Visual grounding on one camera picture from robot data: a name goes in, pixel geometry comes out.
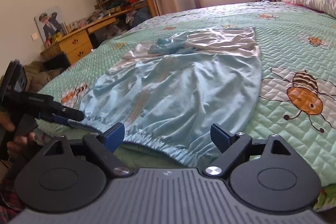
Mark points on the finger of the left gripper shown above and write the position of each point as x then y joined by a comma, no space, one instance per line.
58,119
59,110

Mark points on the olive padded coat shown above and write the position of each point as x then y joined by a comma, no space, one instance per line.
38,76

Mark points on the wooden desk with drawers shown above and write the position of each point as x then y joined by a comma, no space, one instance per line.
77,44

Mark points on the light blue white jacket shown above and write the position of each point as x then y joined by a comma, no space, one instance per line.
169,93

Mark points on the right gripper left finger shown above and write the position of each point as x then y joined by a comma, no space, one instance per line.
101,148

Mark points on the red plaid cloth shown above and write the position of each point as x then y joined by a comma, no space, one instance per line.
10,205

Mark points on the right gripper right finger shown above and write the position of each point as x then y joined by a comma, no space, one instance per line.
233,148

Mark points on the person's left hand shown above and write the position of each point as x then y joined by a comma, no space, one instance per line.
20,143

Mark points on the child portrait photo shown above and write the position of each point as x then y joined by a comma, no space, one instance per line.
49,23

